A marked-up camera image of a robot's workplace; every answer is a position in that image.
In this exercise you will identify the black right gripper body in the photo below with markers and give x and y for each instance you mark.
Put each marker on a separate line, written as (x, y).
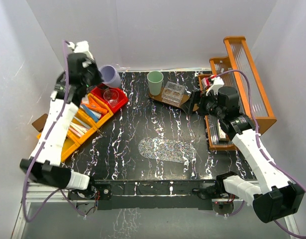
(208, 105)

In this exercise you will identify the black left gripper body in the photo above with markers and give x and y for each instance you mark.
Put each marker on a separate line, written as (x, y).
(94, 77)

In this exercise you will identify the purple plastic cup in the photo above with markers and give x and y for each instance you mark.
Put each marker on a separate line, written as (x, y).
(110, 76)

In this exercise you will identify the clear acrylic toothbrush holder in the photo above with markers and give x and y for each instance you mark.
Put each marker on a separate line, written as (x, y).
(173, 93)

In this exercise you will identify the green plastic cup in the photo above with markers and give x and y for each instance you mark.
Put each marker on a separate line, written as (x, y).
(155, 81)

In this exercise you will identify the blue toothpaste tube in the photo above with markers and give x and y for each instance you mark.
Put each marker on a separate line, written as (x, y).
(95, 117)

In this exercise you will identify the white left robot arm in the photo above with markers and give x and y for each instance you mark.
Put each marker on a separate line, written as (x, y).
(43, 165)

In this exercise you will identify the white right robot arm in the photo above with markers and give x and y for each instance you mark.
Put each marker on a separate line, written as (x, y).
(275, 196)

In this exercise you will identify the orange toothpaste tube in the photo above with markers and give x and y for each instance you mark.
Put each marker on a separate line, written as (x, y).
(97, 109)

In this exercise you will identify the white toothbrush box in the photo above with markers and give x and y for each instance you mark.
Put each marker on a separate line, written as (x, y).
(221, 133)

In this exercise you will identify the brown oval wooden tray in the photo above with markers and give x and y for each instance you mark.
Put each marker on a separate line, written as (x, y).
(160, 99)

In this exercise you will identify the red plastic bin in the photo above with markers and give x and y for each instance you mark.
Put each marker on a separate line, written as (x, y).
(99, 91)

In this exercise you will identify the red white small box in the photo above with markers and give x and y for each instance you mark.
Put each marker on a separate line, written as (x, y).
(207, 82)

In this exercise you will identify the clear drinking glass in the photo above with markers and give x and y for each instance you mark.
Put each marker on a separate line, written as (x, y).
(111, 96)

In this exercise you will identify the orange plastic organizer bin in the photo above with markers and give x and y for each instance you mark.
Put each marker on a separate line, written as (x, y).
(72, 142)

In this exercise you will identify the glittery oval mat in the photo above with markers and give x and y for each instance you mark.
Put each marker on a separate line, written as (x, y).
(167, 150)

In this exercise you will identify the orange wooden tiered shelf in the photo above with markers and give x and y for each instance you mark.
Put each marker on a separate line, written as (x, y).
(239, 58)

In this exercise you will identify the brown square coaster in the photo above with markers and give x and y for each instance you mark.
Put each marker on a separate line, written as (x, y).
(39, 124)

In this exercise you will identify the black front mounting rail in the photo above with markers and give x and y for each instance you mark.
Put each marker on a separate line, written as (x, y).
(151, 194)

